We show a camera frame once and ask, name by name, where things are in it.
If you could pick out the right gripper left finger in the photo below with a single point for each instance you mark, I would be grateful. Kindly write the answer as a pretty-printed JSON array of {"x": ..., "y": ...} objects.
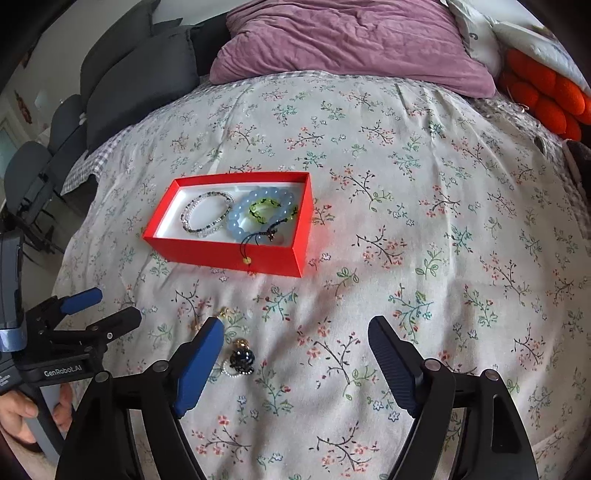
[{"x": 192, "y": 364}]

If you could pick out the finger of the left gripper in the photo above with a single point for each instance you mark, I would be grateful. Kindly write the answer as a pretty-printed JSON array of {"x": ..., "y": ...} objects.
[
  {"x": 116, "y": 325},
  {"x": 72, "y": 304}
]

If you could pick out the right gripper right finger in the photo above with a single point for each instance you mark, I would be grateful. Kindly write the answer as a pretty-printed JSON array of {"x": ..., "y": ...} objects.
[{"x": 400, "y": 363}]

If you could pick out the gold red stone earring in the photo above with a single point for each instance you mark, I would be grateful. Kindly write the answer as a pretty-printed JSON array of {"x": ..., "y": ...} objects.
[{"x": 224, "y": 313}]

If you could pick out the red jewelry box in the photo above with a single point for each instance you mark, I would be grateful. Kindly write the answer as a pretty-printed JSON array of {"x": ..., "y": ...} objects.
[{"x": 256, "y": 221}]

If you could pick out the person's left hand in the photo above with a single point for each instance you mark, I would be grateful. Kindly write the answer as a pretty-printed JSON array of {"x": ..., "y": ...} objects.
[{"x": 16, "y": 408}]

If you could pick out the grey chair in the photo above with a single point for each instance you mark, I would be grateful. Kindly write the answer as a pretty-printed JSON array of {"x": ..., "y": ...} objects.
[
  {"x": 27, "y": 192},
  {"x": 65, "y": 121}
]

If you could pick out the floral bed duvet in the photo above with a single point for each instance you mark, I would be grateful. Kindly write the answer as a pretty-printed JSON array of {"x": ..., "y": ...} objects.
[{"x": 455, "y": 219}]

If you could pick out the dark grey cushion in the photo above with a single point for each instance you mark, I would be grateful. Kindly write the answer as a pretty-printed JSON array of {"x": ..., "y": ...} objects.
[{"x": 133, "y": 69}]

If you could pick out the orange knotted cushion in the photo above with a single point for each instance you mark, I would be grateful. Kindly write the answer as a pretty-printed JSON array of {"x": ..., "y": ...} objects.
[{"x": 556, "y": 101}]

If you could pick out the purple pillow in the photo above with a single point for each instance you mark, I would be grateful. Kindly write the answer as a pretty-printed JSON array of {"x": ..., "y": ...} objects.
[{"x": 418, "y": 40}]

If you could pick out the white printed pillow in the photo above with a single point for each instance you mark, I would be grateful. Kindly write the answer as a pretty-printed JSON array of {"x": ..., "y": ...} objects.
[{"x": 484, "y": 39}]

